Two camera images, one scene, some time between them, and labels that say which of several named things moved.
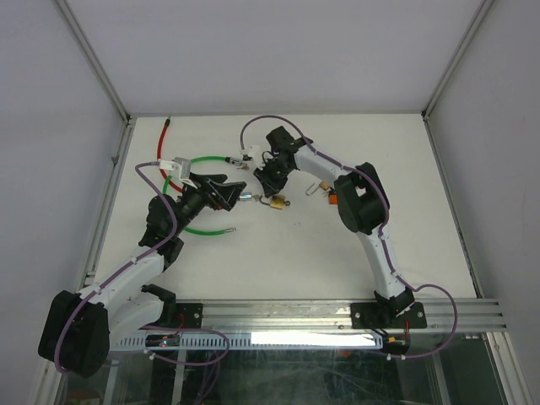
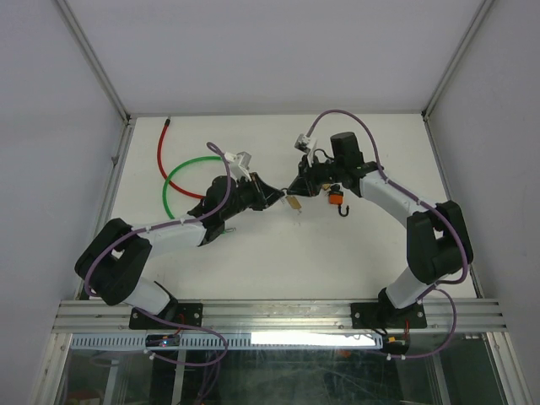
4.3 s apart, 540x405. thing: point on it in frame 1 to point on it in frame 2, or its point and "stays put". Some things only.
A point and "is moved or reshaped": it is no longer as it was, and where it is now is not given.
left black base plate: [189, 315] stays put
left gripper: [225, 193] to [265, 195]
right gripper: [270, 186] to [305, 184]
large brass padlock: [277, 202] is moved or reshaped
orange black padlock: [333, 198] stays put
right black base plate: [380, 315] stays put
